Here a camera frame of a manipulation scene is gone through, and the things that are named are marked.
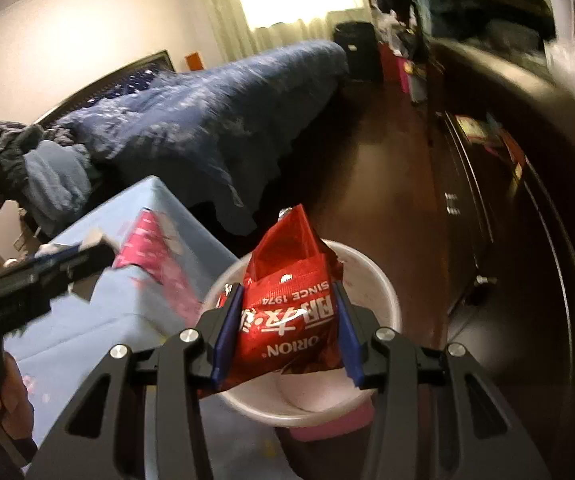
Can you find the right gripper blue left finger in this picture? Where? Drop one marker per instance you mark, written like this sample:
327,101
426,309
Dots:
223,342

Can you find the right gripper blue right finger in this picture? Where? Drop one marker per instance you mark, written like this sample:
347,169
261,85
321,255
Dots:
351,340

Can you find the red snack bag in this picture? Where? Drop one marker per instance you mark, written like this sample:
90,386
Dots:
289,319

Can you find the person's left hand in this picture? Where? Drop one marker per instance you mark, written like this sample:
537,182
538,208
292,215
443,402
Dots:
16,411

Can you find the light blue star tablecloth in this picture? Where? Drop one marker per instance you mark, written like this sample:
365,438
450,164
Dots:
57,352

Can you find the light blue fleece blanket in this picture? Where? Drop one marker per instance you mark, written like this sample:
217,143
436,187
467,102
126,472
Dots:
58,185

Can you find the dark clothes pile on chair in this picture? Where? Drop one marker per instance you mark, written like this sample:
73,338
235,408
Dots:
16,140

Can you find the bed with blue duvet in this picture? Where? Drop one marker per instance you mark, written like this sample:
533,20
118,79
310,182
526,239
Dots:
213,136

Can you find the dark wooden dresser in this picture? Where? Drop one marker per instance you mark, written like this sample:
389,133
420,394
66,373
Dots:
503,146

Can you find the red pink storage boxes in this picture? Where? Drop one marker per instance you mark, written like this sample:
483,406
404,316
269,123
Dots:
410,77

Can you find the black suitcase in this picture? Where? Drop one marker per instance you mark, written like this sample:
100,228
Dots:
358,40

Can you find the green window curtain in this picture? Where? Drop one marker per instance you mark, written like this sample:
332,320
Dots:
246,27

